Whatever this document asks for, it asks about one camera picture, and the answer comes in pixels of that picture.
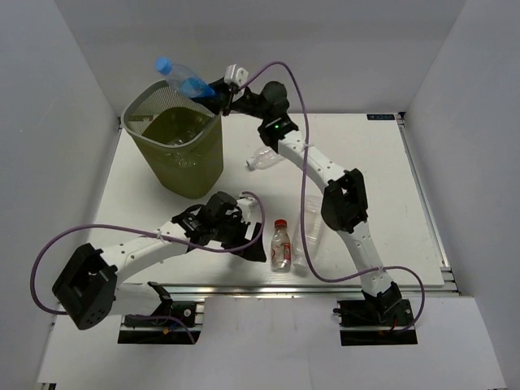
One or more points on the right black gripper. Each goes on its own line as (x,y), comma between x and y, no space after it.
(222,101)

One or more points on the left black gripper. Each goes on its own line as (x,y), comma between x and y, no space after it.
(256,252)

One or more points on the small red cap bottle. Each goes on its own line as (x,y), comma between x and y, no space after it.
(281,247)

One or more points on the blue label blue cap bottle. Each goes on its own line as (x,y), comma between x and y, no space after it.
(180,78)

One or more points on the large clear ribbed bottle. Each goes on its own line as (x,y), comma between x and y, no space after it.
(313,232)

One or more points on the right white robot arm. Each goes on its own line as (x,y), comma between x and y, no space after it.
(344,205)

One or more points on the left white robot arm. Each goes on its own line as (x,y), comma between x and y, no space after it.
(94,282)

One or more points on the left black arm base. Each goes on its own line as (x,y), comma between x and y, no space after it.
(162,321)

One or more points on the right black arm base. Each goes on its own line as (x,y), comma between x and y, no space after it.
(384,320)

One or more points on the green mesh waste bin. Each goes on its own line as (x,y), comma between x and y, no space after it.
(190,170)

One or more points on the clear bottle white cap top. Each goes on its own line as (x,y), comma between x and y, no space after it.
(262,159)

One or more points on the dark blue table label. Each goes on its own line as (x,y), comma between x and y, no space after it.
(380,117)

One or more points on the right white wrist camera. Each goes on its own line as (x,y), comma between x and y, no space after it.
(235,75)

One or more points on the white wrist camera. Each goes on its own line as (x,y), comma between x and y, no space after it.
(235,75)
(247,205)

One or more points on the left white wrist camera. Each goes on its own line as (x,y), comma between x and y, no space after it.
(247,205)

